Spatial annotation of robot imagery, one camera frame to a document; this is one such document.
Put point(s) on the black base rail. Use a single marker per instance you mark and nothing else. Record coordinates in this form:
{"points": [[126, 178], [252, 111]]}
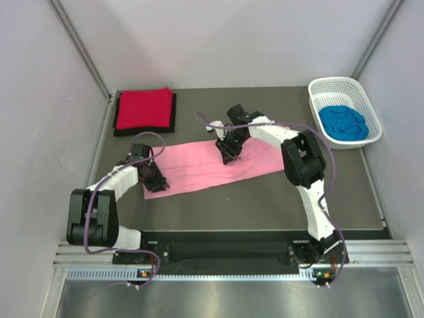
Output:
{"points": [[234, 252]]}

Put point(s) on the pink t shirt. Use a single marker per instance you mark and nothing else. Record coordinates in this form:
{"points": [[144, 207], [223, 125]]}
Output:
{"points": [[196, 166]]}

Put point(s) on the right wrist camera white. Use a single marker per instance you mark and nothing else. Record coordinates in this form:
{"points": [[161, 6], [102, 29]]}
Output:
{"points": [[217, 127]]}

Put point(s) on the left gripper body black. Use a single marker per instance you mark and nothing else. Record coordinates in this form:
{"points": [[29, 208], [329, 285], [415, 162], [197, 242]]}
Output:
{"points": [[155, 179]]}

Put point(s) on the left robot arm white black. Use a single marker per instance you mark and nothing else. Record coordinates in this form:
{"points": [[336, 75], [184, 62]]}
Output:
{"points": [[93, 216]]}

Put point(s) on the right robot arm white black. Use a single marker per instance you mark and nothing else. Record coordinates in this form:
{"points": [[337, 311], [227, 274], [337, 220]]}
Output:
{"points": [[304, 166]]}

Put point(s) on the folded red t shirt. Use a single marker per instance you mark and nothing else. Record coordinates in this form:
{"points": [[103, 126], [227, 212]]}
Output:
{"points": [[151, 108]]}

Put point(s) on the blue t shirt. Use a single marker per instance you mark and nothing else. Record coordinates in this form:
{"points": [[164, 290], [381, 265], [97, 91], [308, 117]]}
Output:
{"points": [[343, 123]]}

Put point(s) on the white plastic basket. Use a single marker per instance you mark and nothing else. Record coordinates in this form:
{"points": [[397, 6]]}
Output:
{"points": [[332, 91]]}

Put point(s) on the folded black t shirt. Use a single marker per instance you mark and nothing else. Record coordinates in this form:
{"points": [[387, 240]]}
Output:
{"points": [[133, 131]]}

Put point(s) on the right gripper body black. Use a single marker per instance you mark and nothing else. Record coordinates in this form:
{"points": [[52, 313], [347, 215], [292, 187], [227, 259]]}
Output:
{"points": [[232, 144]]}

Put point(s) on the grey slotted cable duct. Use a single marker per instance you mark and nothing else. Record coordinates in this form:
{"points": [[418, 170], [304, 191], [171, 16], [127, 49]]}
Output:
{"points": [[142, 275]]}

